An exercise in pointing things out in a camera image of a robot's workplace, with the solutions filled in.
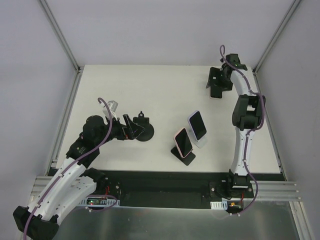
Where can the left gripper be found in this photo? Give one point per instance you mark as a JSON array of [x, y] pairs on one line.
[[127, 126]]

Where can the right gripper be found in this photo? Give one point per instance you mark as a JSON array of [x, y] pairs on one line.
[[216, 81]]

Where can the black round-base clamp stand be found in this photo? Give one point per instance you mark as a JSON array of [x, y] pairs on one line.
[[144, 122]]

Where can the purple case phone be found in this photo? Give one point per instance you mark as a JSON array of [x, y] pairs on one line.
[[197, 125]]

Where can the pink case phone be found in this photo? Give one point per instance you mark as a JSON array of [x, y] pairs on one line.
[[183, 143]]

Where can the white folding phone stand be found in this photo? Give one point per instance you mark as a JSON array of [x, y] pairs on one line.
[[199, 143]]

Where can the cream case phone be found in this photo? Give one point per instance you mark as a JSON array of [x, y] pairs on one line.
[[215, 94]]

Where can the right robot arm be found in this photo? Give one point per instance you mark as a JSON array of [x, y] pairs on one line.
[[248, 115]]

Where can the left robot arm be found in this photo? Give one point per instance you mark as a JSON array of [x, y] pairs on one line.
[[75, 179]]

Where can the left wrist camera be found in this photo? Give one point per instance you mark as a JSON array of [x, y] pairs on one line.
[[112, 106]]

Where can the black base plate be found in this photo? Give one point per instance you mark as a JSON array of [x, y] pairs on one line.
[[180, 190]]

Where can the left cable duct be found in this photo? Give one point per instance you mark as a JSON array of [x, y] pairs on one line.
[[99, 202]]

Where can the cable duct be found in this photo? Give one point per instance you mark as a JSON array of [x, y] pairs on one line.
[[99, 202], [226, 205]]

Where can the left aluminium frame post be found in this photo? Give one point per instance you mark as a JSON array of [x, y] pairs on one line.
[[59, 34]]

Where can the aluminium frame post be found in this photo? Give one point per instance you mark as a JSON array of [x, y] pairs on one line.
[[293, 7], [59, 34]]

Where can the right aluminium frame post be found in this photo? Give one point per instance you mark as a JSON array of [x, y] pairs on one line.
[[293, 7]]

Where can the right cable duct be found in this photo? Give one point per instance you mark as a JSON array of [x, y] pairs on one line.
[[226, 205]]

